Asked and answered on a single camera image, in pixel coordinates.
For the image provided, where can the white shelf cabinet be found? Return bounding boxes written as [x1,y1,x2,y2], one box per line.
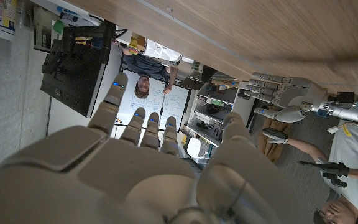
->
[183,81,257,147]

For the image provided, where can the clear plastic sleeve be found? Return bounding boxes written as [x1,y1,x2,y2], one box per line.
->
[143,39,183,63]

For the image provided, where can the seated person dark polo shirt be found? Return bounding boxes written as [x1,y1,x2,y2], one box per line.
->
[121,46,180,100]

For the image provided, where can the white power strip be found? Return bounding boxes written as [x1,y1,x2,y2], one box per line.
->
[186,136,208,159]

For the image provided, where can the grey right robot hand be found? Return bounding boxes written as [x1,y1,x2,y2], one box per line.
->
[0,72,315,224]

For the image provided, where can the black laptop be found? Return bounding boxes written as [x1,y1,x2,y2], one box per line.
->
[178,65,218,91]

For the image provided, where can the standing person grey shirt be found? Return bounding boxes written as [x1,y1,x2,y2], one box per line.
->
[286,123,358,224]

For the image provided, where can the whiteboard with black frame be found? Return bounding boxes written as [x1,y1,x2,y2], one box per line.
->
[113,70,192,133]

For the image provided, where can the black monitor on stand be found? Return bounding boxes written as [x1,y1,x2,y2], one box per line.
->
[40,20,117,118]

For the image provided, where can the black and white tracking glove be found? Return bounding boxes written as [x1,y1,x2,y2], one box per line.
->
[297,160,351,189]
[262,128,289,145]

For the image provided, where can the dark drink bottle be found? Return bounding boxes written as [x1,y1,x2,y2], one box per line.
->
[32,6,54,52]

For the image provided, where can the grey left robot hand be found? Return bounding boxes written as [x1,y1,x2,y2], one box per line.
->
[244,72,329,124]

